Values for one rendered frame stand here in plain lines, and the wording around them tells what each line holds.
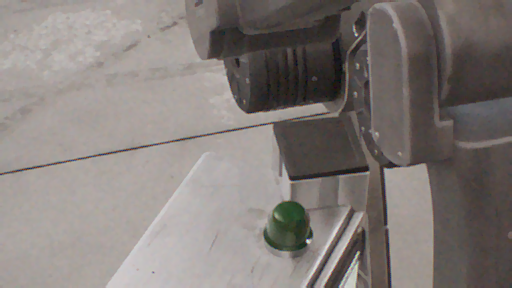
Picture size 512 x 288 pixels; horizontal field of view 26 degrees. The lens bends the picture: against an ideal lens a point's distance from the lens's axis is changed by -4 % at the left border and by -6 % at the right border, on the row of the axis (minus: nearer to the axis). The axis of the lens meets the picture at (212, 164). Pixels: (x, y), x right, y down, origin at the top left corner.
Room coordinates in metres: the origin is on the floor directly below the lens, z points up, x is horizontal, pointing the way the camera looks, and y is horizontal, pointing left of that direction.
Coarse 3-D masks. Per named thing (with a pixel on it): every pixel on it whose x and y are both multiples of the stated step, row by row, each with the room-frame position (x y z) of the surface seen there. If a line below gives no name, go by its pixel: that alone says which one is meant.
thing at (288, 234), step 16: (272, 208) 0.42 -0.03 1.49; (288, 208) 0.42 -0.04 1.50; (304, 208) 0.42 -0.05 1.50; (272, 224) 0.41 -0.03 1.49; (288, 224) 0.41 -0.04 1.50; (304, 224) 0.41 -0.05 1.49; (272, 240) 0.41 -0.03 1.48; (288, 240) 0.41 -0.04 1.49; (304, 240) 0.41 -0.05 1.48; (288, 256) 0.41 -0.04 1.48
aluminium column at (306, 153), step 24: (312, 120) 0.49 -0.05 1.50; (336, 120) 0.49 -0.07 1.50; (288, 144) 0.47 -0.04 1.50; (312, 144) 0.47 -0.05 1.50; (336, 144) 0.47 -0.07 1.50; (360, 144) 0.47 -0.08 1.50; (288, 168) 0.45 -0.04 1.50; (312, 168) 0.45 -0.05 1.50; (336, 168) 0.45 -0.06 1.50; (360, 168) 0.45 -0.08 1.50; (288, 192) 0.44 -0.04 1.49; (312, 192) 0.44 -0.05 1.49; (336, 192) 0.45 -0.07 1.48; (360, 192) 0.45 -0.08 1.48
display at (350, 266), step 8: (360, 240) 0.44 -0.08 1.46; (352, 248) 0.43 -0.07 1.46; (360, 248) 0.43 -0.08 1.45; (352, 256) 0.42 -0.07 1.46; (344, 264) 0.42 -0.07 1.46; (352, 264) 0.42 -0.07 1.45; (344, 272) 0.41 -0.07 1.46; (352, 272) 0.42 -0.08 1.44; (336, 280) 0.41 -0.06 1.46; (344, 280) 0.41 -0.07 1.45; (352, 280) 0.43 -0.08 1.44
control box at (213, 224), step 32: (224, 160) 0.48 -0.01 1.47; (192, 192) 0.46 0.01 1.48; (224, 192) 0.46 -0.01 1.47; (256, 192) 0.46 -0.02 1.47; (160, 224) 0.43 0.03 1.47; (192, 224) 0.43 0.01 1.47; (224, 224) 0.43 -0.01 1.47; (256, 224) 0.43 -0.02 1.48; (320, 224) 0.43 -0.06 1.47; (352, 224) 0.44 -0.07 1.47; (128, 256) 0.41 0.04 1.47; (160, 256) 0.41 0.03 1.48; (192, 256) 0.41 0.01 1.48; (224, 256) 0.41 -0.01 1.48; (256, 256) 0.41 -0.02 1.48; (320, 256) 0.41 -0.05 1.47
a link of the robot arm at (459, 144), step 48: (384, 48) 0.38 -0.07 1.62; (432, 48) 0.37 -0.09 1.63; (384, 96) 0.38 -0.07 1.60; (432, 96) 0.36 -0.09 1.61; (384, 144) 0.37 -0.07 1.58; (432, 144) 0.36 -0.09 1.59; (480, 144) 0.35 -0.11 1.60; (432, 192) 0.38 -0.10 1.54; (480, 192) 0.35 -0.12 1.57; (480, 240) 0.34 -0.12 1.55
